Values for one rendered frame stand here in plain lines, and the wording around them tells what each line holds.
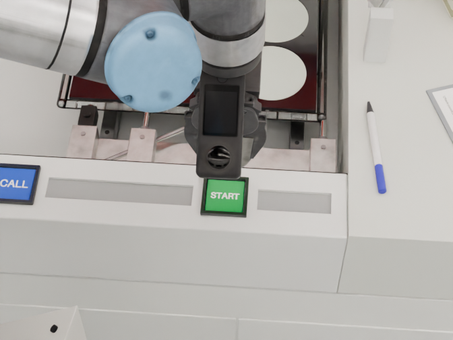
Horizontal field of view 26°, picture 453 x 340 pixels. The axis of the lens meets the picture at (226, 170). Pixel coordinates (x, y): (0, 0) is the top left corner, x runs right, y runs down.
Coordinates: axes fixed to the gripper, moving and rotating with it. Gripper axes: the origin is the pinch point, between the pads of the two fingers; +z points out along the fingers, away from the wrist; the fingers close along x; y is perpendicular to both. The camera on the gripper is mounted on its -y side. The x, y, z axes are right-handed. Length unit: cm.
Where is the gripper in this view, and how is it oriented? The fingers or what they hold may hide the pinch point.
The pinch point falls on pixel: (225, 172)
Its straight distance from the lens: 114.4
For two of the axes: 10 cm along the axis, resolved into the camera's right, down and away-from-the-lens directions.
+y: 0.7, -8.2, 5.7
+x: -10.0, -0.6, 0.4
